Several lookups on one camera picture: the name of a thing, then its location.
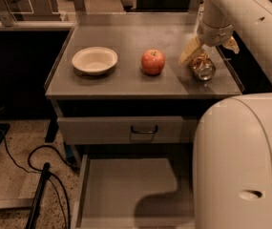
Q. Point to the grey metal drawer cabinet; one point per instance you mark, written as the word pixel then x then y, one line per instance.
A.
pixel 125 90

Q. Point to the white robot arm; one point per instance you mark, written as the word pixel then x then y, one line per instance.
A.
pixel 232 156

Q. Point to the white horizontal rail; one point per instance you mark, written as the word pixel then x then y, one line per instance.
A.
pixel 38 26

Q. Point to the white paper bowl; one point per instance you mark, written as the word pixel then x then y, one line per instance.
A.
pixel 94 60

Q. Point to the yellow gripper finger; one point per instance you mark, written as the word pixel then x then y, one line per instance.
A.
pixel 191 50
pixel 231 44

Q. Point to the red apple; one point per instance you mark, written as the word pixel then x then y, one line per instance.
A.
pixel 152 62

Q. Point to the closed grey top drawer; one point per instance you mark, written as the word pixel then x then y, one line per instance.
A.
pixel 125 130

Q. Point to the black bar on floor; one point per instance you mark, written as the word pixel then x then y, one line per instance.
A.
pixel 35 207

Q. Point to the open grey middle drawer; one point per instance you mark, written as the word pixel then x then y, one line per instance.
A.
pixel 134 193

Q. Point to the orange soda can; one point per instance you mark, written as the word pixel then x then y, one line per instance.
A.
pixel 202 67

